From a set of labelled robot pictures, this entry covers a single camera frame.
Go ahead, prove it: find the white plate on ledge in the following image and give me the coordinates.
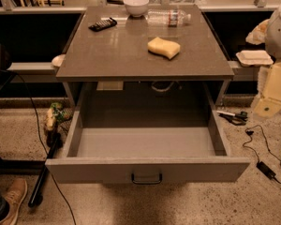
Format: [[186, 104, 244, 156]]
[[52, 54, 66, 68]]

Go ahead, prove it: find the clear plastic water bottle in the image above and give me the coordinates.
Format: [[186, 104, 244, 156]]
[[147, 8, 191, 27]]

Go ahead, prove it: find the white bowl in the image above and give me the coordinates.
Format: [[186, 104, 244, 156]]
[[124, 0, 149, 17]]

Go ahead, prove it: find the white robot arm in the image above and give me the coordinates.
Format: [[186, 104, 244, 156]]
[[251, 5, 281, 119]]

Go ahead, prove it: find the grey cabinet with top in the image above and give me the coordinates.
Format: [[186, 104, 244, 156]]
[[55, 5, 235, 108]]

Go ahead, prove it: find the yellow sponge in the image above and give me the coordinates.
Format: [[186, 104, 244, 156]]
[[147, 37, 181, 60]]

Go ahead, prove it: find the white foam takeout container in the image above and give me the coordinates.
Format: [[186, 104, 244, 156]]
[[236, 50, 274, 67]]

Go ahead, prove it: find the black remote control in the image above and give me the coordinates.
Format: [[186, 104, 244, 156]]
[[89, 18, 117, 32]]

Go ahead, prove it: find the white marker pen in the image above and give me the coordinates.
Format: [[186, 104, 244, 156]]
[[216, 111, 236, 117]]

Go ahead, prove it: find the black floor cable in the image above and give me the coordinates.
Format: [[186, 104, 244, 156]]
[[12, 71, 78, 225]]

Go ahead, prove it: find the grey open drawer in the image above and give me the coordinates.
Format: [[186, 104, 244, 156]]
[[46, 82, 249, 184]]

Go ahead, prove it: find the black power adapter with cable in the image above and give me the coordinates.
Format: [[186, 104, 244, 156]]
[[242, 113, 281, 186]]

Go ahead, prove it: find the black drawer handle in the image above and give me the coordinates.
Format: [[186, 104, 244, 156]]
[[131, 173, 163, 186]]

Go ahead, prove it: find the tan shoe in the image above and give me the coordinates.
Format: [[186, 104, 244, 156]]
[[0, 178, 27, 225]]

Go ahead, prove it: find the black pole on floor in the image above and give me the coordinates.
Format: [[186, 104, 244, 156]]
[[28, 133, 61, 208]]

